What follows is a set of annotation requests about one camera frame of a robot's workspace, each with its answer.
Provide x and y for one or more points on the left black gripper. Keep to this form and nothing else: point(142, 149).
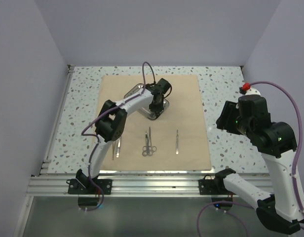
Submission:
point(157, 110)

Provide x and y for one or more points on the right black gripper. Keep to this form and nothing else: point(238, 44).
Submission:
point(224, 121)

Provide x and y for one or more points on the steel instrument tray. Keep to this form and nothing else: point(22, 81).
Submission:
point(145, 111)

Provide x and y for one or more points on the beige surgical cloth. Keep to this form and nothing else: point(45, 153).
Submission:
point(186, 114)

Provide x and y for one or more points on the steel surgical scissors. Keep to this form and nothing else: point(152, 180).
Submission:
point(152, 149)

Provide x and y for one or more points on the steel forceps with rings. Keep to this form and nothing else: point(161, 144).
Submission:
point(146, 147)

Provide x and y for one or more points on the steel scalpel handle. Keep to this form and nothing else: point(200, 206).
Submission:
point(177, 143)

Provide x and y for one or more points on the steel tweezers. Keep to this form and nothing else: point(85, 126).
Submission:
point(113, 150)
point(118, 147)

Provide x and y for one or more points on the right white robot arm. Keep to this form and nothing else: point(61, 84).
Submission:
point(283, 210)

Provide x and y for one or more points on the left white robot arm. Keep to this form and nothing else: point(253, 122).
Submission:
point(108, 127)

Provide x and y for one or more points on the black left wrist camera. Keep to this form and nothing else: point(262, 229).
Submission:
point(164, 86)

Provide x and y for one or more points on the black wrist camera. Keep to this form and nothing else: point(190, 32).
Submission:
point(164, 86)
point(253, 111)

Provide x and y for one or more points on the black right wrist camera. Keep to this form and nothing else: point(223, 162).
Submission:
point(253, 111)

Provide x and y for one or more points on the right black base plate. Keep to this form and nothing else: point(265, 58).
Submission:
point(212, 186)

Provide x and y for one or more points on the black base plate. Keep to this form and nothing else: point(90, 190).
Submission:
point(76, 188)
point(212, 186)

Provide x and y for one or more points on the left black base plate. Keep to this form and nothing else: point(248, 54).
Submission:
point(76, 188)

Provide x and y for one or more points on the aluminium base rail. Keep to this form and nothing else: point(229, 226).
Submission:
point(124, 185)

